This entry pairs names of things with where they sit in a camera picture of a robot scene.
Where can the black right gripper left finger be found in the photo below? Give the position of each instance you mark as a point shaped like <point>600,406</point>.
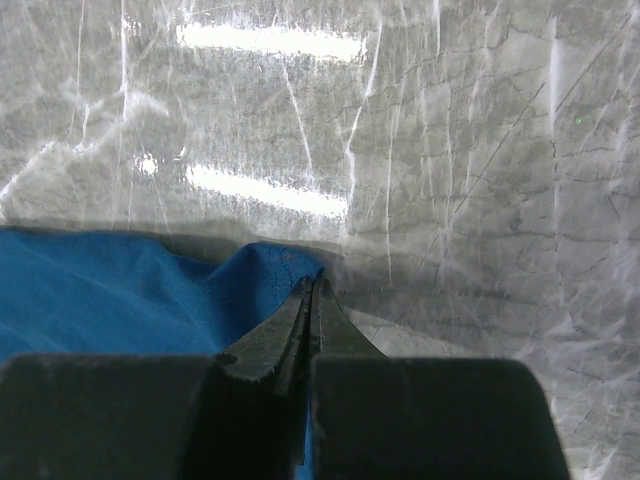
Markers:
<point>238,414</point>

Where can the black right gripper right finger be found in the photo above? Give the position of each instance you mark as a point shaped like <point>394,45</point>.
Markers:
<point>380,417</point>

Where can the blue printed t-shirt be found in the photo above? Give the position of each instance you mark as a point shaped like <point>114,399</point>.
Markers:
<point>101,293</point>

